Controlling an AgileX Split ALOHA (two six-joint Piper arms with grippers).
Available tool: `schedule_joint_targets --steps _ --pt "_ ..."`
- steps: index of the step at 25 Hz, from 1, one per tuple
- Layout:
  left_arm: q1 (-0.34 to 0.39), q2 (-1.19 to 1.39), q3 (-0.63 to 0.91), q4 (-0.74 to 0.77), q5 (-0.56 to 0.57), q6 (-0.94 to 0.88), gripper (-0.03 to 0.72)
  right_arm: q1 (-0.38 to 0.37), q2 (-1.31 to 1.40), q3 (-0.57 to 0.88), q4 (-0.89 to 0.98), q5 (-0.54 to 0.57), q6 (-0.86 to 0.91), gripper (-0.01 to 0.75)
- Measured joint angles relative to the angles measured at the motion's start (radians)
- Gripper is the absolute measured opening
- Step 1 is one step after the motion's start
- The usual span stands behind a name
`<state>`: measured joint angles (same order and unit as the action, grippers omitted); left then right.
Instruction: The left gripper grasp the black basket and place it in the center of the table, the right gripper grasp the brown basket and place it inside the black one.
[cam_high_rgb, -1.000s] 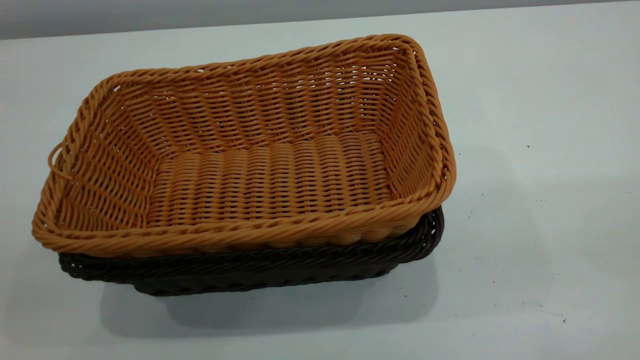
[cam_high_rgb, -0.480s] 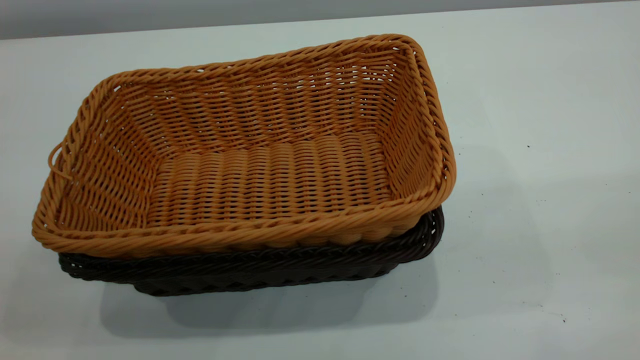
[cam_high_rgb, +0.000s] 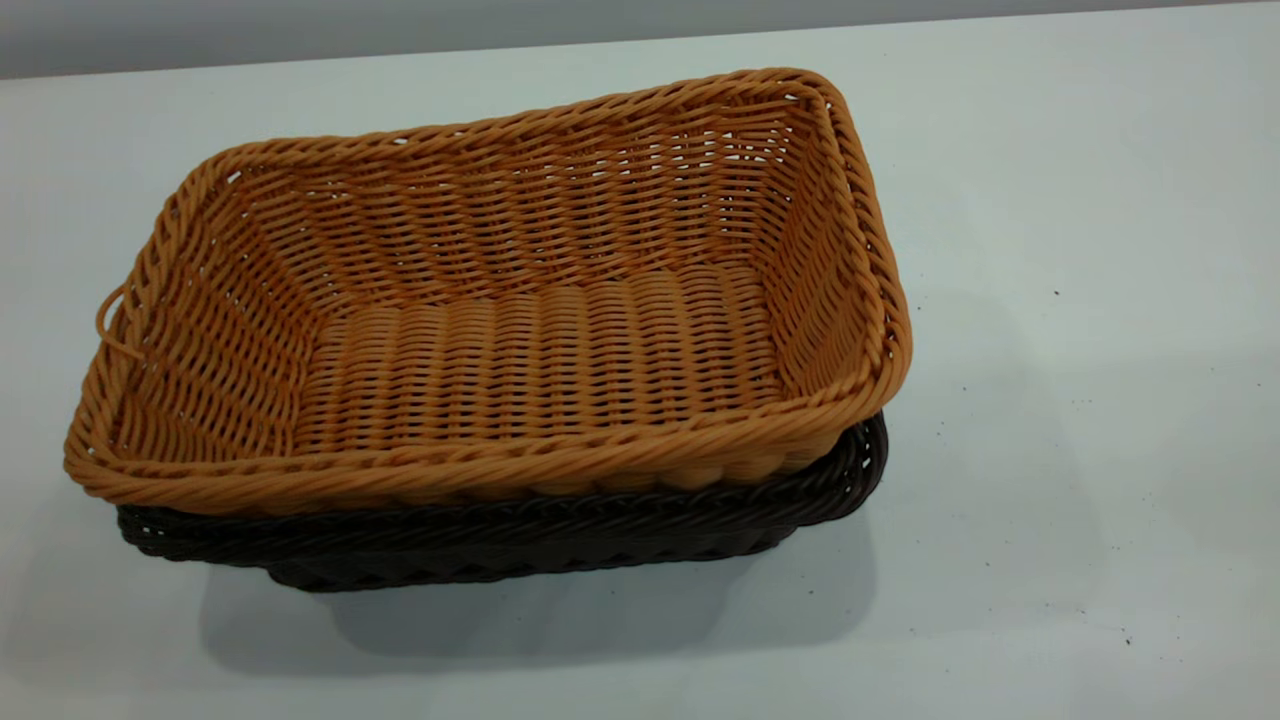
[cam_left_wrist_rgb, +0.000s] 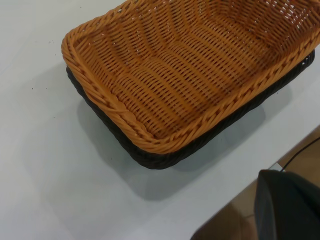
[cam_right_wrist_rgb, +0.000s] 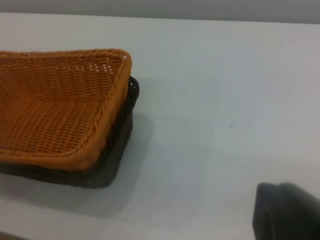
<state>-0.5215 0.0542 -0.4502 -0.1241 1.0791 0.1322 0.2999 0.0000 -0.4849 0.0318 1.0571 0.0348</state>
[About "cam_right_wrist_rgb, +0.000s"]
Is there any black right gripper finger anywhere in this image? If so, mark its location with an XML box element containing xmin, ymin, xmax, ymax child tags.
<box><xmin>251</xmin><ymin>182</ymin><xmax>320</xmax><ymax>240</ymax></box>

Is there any black wicker basket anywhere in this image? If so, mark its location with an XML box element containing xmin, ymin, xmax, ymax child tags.
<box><xmin>0</xmin><ymin>76</ymin><xmax>140</xmax><ymax>190</ymax></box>

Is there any orange wicker basket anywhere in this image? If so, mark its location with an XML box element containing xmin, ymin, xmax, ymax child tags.
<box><xmin>0</xmin><ymin>48</ymin><xmax>133</xmax><ymax>172</ymax></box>

